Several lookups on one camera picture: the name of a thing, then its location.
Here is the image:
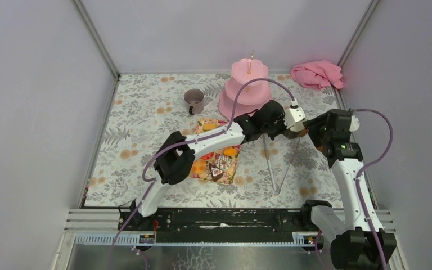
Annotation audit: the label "black mug white inside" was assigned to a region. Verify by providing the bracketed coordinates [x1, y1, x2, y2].
[284, 129, 300, 139]

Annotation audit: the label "purple mug black handle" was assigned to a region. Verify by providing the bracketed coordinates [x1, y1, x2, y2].
[183, 88, 205, 115]

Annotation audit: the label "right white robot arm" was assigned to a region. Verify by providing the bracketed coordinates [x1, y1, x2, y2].
[300, 109, 397, 269]

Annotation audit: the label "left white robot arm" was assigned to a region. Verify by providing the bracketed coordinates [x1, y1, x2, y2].
[130, 100, 286, 231]

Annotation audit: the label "pink three-tier cake stand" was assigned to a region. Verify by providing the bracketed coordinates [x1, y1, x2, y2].
[218, 57, 272, 119]

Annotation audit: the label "orange tart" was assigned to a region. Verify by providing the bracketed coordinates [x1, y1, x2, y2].
[223, 147, 239, 157]

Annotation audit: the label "pink cloth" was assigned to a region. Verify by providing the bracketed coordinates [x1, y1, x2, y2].
[290, 60, 345, 91]

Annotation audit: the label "tan biscuit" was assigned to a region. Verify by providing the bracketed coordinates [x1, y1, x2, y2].
[202, 123, 218, 131]

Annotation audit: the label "chocolate drizzle donut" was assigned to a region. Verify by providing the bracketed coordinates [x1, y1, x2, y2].
[215, 154, 233, 171]

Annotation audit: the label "floral dessert tray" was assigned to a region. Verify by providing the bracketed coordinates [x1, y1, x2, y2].
[186, 118, 244, 185]

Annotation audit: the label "metal tongs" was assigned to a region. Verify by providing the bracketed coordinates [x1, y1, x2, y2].
[262, 135, 301, 196]

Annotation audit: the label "chocolate cake piece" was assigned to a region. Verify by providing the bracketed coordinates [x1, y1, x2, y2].
[209, 163, 224, 182]

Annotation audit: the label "orange round pastry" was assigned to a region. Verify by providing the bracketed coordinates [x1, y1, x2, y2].
[190, 159, 207, 175]

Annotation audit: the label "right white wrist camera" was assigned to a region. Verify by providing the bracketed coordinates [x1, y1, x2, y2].
[349, 114, 360, 133]

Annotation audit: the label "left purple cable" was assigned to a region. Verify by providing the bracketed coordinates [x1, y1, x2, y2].
[106, 78, 299, 270]

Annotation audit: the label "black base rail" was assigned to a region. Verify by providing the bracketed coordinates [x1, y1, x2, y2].
[118, 208, 319, 246]

